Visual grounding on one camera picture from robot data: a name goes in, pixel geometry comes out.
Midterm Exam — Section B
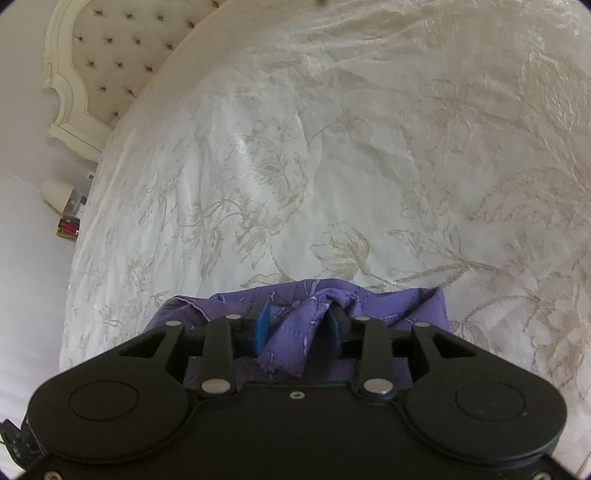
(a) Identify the purple patterned hooded jacket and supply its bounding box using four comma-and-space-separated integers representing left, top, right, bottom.
146, 279, 450, 384

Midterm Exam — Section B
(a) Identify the white floral bedspread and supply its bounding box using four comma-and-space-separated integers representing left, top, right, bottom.
59, 1, 590, 476

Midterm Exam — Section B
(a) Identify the left cream table lamp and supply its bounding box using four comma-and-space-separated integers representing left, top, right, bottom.
39, 178, 74, 214

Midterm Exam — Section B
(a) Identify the red picture frame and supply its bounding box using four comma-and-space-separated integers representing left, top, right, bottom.
56, 216, 80, 240

